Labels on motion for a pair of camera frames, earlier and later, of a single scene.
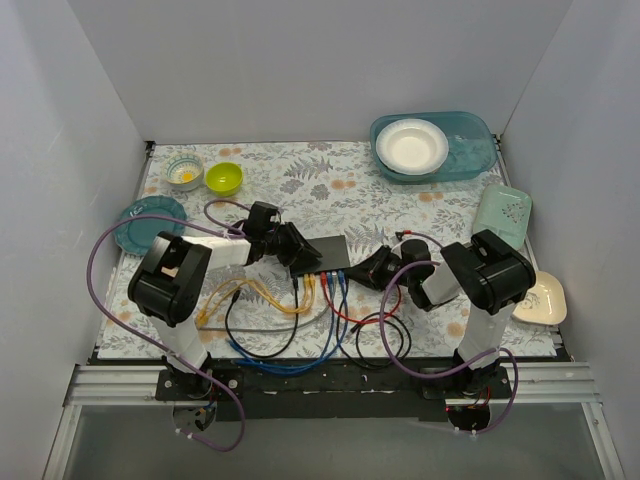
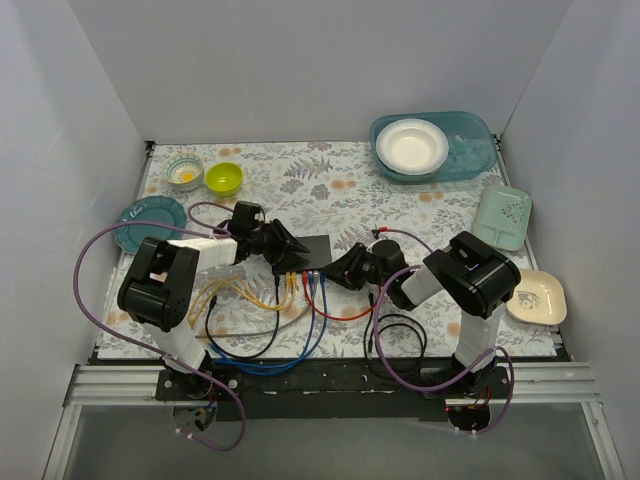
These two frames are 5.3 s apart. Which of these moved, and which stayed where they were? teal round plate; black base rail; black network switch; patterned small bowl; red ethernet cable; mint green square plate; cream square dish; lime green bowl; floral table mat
Moved: black network switch; red ethernet cable
Stayed: cream square dish; patterned small bowl; teal round plate; mint green square plate; lime green bowl; black base rail; floral table mat
